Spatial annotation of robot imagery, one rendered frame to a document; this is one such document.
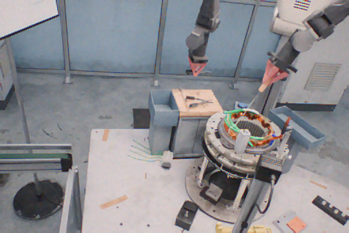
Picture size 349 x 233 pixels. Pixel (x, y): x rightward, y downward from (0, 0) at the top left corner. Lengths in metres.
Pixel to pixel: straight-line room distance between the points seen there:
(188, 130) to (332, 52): 2.45
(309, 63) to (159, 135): 2.38
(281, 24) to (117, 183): 1.00
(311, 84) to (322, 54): 0.36
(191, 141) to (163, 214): 0.37
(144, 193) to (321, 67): 2.69
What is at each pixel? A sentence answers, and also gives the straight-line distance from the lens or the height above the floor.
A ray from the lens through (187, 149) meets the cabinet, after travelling 1.43.
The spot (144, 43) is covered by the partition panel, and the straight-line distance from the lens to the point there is 3.34.
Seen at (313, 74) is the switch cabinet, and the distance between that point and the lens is 3.55.
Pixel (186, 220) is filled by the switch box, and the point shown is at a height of 0.83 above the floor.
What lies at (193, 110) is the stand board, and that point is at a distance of 1.29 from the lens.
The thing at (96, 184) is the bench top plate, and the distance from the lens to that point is 1.32.
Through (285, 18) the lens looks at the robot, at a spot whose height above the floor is 1.45.
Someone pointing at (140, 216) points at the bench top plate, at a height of 0.78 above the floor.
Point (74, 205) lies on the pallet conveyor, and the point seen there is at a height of 0.41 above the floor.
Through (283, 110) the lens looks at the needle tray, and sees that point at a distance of 1.53.
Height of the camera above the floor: 1.78
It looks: 36 degrees down
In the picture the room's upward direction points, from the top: 9 degrees clockwise
